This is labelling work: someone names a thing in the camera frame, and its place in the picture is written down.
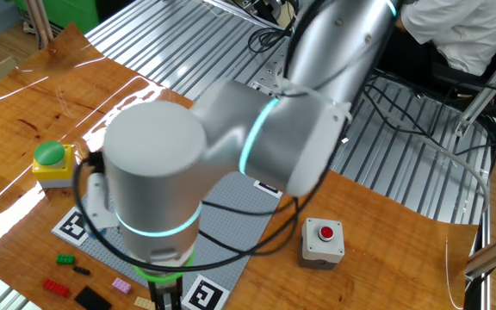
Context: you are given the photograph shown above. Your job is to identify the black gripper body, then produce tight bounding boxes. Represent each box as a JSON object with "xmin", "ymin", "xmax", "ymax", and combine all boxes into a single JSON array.
[{"xmin": 146, "ymin": 275, "xmax": 184, "ymax": 310}]

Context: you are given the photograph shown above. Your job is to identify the long tan Lego plate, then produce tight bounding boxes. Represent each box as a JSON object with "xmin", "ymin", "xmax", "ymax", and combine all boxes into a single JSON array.
[{"xmin": 133, "ymin": 295, "xmax": 157, "ymax": 310}]

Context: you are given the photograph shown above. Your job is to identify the pink Lego brick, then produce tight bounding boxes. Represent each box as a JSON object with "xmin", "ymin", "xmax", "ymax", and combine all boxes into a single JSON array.
[{"xmin": 111, "ymin": 276, "xmax": 133, "ymax": 295}]

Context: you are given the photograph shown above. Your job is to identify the large black Lego plate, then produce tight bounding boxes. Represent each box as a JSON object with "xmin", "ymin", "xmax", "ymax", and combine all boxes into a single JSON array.
[{"xmin": 74, "ymin": 286, "xmax": 113, "ymax": 310}]

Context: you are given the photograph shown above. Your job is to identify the grey Lego baseplate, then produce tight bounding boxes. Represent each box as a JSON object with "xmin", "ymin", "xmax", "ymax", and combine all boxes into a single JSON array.
[{"xmin": 52, "ymin": 171, "xmax": 283, "ymax": 310}]

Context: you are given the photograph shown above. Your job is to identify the red Lego brick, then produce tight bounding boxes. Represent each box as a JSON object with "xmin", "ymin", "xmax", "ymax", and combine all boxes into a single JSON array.
[{"xmin": 41, "ymin": 278, "xmax": 71, "ymax": 299}]

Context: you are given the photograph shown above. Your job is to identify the black white fiducial marker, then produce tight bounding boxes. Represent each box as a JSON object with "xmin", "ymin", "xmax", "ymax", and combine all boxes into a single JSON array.
[
  {"xmin": 180, "ymin": 274, "xmax": 231, "ymax": 310},
  {"xmin": 253, "ymin": 179, "xmax": 283, "ymax": 200},
  {"xmin": 52, "ymin": 206, "xmax": 92, "ymax": 247}
]

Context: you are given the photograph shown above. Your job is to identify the red push button box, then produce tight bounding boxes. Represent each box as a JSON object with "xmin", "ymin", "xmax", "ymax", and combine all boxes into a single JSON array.
[{"xmin": 298, "ymin": 217, "xmax": 346, "ymax": 271}]

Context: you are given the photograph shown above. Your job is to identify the green push button yellow box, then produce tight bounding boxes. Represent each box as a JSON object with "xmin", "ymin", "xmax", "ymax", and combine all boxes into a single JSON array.
[{"xmin": 31, "ymin": 140, "xmax": 75, "ymax": 189}]

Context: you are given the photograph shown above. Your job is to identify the wooden stick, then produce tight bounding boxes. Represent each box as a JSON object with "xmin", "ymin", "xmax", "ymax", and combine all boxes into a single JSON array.
[
  {"xmin": 36, "ymin": 0, "xmax": 55, "ymax": 44},
  {"xmin": 26, "ymin": 0, "xmax": 49, "ymax": 48}
]

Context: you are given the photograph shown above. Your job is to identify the black office chair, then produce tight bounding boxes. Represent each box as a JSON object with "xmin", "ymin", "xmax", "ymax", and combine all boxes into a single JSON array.
[{"xmin": 428, "ymin": 55, "xmax": 496, "ymax": 124}]

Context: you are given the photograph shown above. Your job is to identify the person in white shirt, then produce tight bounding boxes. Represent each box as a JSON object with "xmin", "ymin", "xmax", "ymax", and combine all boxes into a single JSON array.
[{"xmin": 398, "ymin": 0, "xmax": 496, "ymax": 77}]

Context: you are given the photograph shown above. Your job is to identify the green gripper mounting ring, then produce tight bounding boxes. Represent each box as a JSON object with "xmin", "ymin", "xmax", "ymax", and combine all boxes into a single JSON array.
[{"xmin": 132, "ymin": 249, "xmax": 196, "ymax": 285}]

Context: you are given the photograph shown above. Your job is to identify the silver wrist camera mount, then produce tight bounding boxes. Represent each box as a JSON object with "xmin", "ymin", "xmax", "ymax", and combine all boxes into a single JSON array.
[{"xmin": 84, "ymin": 171, "xmax": 120, "ymax": 232}]

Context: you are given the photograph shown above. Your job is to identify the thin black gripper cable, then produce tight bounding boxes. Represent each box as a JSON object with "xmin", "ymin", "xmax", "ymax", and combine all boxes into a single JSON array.
[{"xmin": 198, "ymin": 195, "xmax": 301, "ymax": 256}]

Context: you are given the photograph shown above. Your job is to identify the thick black camera cable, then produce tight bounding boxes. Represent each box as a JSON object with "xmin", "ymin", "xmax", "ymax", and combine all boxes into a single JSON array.
[{"xmin": 71, "ymin": 0, "xmax": 400, "ymax": 275}]

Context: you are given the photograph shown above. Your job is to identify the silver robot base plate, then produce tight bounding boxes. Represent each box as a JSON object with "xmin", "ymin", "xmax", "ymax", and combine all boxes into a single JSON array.
[{"xmin": 250, "ymin": 51, "xmax": 292, "ymax": 94}]

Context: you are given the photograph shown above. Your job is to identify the black usb cable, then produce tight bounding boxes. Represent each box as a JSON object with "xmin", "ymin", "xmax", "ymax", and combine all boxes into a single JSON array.
[{"xmin": 340, "ymin": 77, "xmax": 404, "ymax": 146}]

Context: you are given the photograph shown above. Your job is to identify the grey cable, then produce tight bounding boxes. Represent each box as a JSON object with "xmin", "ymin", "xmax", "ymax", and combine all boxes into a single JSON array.
[{"xmin": 372, "ymin": 102, "xmax": 493, "ymax": 216}]

